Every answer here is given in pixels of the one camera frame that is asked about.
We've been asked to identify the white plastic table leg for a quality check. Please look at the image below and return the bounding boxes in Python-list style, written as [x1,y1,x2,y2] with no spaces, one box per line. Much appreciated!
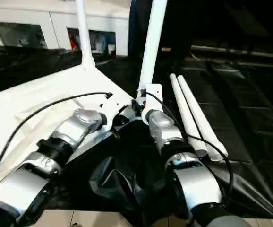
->
[176,74,229,162]
[74,0,96,70]
[169,73,209,159]
[137,0,168,93]

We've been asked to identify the white table top frame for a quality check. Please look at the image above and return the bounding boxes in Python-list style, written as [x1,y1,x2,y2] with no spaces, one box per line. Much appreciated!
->
[0,63,145,191]

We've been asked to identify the black work mat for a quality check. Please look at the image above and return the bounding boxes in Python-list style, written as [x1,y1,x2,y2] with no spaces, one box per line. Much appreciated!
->
[0,45,273,219]

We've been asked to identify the white glass-door cabinet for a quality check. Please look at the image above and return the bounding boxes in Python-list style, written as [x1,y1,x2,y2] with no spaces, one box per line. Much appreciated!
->
[0,0,131,56]

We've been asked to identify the black metal rail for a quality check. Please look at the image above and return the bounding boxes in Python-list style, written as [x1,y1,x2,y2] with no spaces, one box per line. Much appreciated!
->
[191,45,273,59]

